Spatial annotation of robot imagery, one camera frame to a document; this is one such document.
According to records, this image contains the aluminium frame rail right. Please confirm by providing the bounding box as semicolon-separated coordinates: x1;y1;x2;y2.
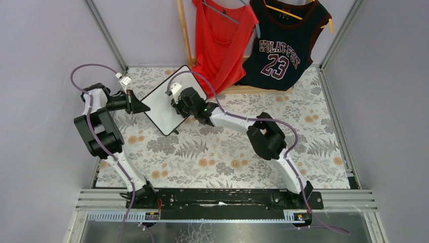
319;0;366;71

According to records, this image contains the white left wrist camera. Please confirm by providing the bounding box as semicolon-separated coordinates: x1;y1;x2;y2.
115;72;132;93

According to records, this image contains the floral patterned table mat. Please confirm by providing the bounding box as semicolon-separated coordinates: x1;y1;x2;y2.
114;66;350;189

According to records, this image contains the grey clothes hanger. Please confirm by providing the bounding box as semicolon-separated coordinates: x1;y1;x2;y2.
202;0;261;38

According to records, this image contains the red tank top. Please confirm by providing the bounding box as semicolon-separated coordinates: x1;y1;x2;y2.
192;1;258;98

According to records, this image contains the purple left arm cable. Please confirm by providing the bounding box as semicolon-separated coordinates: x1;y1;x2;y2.
70;63;138;243

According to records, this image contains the aluminium frame post left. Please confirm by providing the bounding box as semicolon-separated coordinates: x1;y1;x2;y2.
83;0;128;71

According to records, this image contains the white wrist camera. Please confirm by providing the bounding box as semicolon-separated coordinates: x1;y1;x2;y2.
165;83;183;102
115;72;132;93

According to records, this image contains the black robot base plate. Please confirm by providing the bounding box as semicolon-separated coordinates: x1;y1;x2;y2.
132;188;324;215

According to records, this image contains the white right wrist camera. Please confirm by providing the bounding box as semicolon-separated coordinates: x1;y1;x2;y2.
165;83;183;102

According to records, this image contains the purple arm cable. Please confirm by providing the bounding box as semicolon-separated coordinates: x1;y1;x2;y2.
70;63;138;243
165;70;351;235

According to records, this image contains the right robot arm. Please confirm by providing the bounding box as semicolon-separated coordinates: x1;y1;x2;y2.
166;87;313;203

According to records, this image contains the yellow clothes hanger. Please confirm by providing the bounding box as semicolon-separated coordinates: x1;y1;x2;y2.
263;0;334;34

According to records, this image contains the wooden clothes rack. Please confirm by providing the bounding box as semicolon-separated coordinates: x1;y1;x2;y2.
176;0;294;94

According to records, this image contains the navy basketball jersey 23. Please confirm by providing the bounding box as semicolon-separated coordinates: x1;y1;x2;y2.
237;1;332;91

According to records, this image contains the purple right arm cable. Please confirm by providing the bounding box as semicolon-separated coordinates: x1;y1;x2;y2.
165;70;351;235

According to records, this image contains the slotted cable duct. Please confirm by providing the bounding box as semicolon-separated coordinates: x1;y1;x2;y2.
86;210;306;224

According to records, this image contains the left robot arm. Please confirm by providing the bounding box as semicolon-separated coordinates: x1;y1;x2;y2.
74;83;158;209

